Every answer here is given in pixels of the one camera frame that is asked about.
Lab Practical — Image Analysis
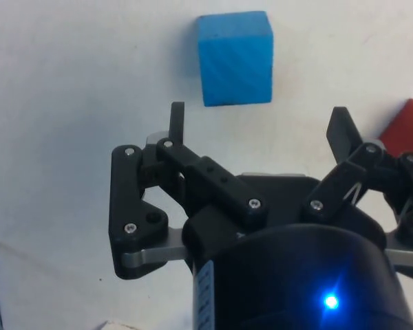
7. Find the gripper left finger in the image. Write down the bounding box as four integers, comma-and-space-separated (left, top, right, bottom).
109, 101, 271, 280

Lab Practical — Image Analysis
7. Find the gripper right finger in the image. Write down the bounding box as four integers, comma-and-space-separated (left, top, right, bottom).
301, 106, 413, 245

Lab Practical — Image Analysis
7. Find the blue cube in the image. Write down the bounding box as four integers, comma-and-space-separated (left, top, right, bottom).
196, 10, 275, 108

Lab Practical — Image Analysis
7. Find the red cube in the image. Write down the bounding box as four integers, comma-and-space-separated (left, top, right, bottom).
378, 98, 413, 160

